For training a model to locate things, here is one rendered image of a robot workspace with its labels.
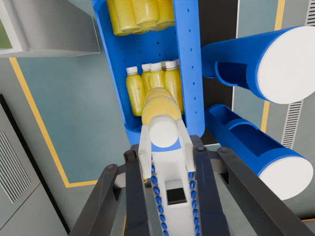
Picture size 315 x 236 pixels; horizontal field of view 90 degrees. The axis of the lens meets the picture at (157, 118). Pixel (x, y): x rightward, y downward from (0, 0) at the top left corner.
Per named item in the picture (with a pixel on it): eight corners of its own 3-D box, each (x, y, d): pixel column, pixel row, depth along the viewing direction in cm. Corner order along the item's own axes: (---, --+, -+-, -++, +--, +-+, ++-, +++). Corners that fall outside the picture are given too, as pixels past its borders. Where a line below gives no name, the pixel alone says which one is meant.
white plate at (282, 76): (286, 13, 52) (283, 14, 53) (245, 92, 61) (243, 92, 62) (351, 41, 56) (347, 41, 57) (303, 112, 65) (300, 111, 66)
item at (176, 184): (165, 184, 91) (168, 209, 76) (163, 179, 89) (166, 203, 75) (182, 182, 91) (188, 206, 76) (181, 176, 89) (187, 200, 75)
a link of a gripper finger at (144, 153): (151, 178, 15) (144, 179, 15) (151, 143, 22) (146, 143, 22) (145, 152, 14) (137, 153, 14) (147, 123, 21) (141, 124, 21)
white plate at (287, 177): (315, 189, 82) (313, 188, 83) (311, 148, 72) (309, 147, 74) (263, 207, 85) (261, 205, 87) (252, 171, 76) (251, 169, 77)
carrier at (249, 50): (202, 38, 134) (190, 71, 144) (283, 12, 53) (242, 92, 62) (232, 49, 138) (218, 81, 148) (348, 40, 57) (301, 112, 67)
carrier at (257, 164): (233, 122, 165) (225, 98, 155) (314, 188, 83) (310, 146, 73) (207, 133, 168) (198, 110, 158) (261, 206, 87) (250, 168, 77)
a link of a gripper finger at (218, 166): (198, 163, 13) (235, 158, 13) (186, 135, 18) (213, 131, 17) (199, 177, 13) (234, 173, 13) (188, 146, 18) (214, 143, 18)
